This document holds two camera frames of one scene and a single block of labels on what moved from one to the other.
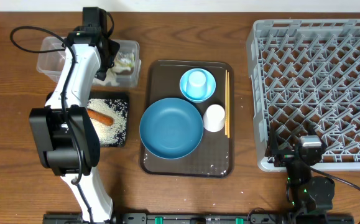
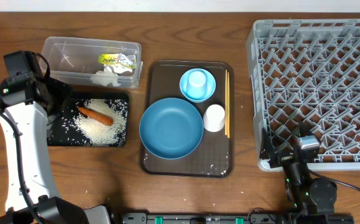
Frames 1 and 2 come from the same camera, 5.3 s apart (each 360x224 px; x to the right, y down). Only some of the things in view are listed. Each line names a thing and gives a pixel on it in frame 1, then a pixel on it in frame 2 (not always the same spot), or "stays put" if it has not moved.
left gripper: [115, 46] to [61, 89]
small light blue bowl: [211, 85] stays put
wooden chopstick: [228, 106] stays put
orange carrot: [100, 117] stays put
